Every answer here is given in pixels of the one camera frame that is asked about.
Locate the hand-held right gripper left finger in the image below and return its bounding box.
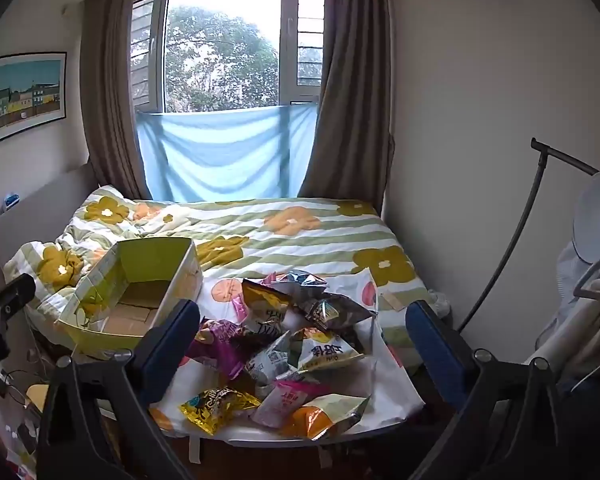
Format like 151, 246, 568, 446
36, 300, 201, 480

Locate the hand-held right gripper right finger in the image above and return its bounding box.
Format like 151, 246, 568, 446
406, 300, 571, 480

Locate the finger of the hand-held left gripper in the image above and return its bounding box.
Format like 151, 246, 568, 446
0, 273, 37, 321

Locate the purple snack packet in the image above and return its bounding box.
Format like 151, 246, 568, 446
186, 320, 261, 380

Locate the yellow-green cardboard box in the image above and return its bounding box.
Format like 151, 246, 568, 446
55, 237, 204, 361

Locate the dark brown snack packet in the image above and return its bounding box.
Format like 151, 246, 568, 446
300, 295, 376, 333

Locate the grey white snack packet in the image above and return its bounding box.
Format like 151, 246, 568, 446
245, 332, 296, 386

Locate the black yellow striped snack packet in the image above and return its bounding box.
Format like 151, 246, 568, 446
241, 280, 296, 336

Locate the green yellow snack packet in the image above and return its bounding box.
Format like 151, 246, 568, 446
287, 327, 366, 373

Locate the orange gold snack packet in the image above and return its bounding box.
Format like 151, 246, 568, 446
280, 394, 371, 442

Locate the pink snack packet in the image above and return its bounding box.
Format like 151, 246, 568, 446
252, 379, 331, 428

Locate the silver snack packet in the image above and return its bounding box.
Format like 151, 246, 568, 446
262, 270, 328, 293

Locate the white crumpled cloth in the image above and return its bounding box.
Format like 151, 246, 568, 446
427, 290, 453, 318

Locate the beige tape strip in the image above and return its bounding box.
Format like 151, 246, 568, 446
377, 287, 406, 312

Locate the yellow folder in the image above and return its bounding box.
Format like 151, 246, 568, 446
25, 382, 51, 407

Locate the grey headboard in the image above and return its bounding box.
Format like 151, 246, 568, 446
0, 162, 98, 271

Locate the pile of clothes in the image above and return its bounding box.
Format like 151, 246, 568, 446
525, 247, 600, 396

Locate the floral striped quilt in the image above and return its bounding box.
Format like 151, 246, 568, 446
4, 185, 431, 361

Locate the light blue cloth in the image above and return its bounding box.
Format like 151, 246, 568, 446
136, 100, 321, 205

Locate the brown curtain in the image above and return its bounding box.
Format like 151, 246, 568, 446
80, 0, 156, 201
297, 0, 396, 211

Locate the window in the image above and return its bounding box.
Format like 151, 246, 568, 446
130, 0, 331, 113

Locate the framed wall picture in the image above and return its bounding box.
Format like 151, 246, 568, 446
0, 51, 68, 151

